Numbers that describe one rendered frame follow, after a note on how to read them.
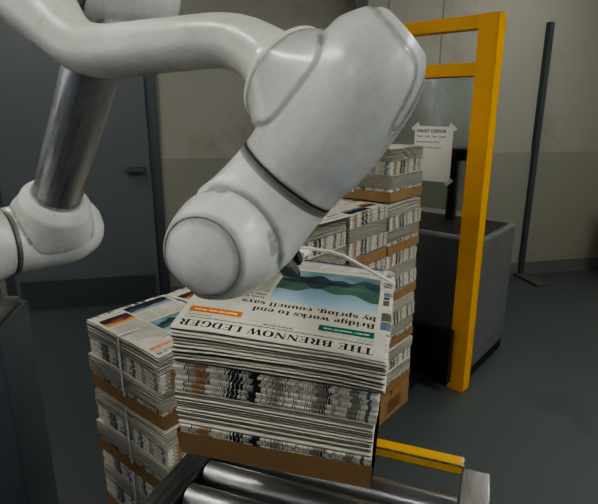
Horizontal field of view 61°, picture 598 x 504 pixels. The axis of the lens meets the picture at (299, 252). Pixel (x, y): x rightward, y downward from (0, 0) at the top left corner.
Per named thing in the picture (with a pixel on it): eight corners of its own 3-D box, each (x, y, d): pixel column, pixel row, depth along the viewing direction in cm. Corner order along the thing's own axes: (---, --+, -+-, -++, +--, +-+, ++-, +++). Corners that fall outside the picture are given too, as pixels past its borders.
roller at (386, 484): (219, 466, 102) (228, 441, 105) (461, 532, 86) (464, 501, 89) (210, 461, 98) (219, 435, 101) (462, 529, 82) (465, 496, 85)
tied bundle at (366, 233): (274, 257, 217) (274, 204, 210) (316, 243, 238) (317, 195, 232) (348, 274, 193) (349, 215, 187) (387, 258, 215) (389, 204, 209)
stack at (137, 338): (109, 539, 175) (81, 317, 153) (315, 397, 261) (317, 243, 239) (178, 606, 151) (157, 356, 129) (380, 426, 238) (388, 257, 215)
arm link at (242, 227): (263, 294, 57) (339, 207, 53) (212, 345, 42) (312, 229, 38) (193, 231, 57) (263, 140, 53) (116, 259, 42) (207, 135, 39)
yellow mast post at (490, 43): (446, 387, 271) (479, 13, 221) (453, 380, 278) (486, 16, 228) (462, 393, 266) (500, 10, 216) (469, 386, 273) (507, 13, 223)
